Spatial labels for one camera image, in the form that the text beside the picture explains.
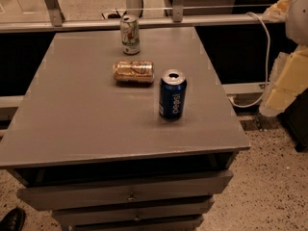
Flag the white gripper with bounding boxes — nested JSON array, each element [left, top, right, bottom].
[[259, 46, 308, 116]]

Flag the orange soda can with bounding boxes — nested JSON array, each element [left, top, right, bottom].
[[113, 61, 154, 83]]

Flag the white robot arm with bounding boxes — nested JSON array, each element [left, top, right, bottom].
[[259, 0, 308, 116]]

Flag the blue Pepsi can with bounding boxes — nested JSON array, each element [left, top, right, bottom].
[[159, 69, 187, 119]]

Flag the white green soda can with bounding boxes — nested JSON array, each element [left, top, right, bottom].
[[120, 14, 140, 55]]

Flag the top grey drawer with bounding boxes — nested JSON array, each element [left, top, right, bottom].
[[17, 170, 233, 211]]

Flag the grey drawer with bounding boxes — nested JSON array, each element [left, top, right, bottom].
[[52, 196, 214, 225], [17, 170, 233, 211], [62, 215, 203, 231]]

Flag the grey drawer cabinet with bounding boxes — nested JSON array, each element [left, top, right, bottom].
[[0, 26, 251, 231]]

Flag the bottom grey drawer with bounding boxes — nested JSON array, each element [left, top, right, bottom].
[[62, 215, 203, 231]]

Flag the middle grey drawer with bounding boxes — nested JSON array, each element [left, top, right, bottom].
[[52, 196, 214, 225]]

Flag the black shoe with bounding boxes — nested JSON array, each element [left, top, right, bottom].
[[0, 207, 26, 231]]

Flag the white cable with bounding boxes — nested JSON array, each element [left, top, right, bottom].
[[228, 12, 271, 109]]

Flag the metal window railing frame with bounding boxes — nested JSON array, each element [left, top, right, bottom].
[[0, 0, 278, 33]]

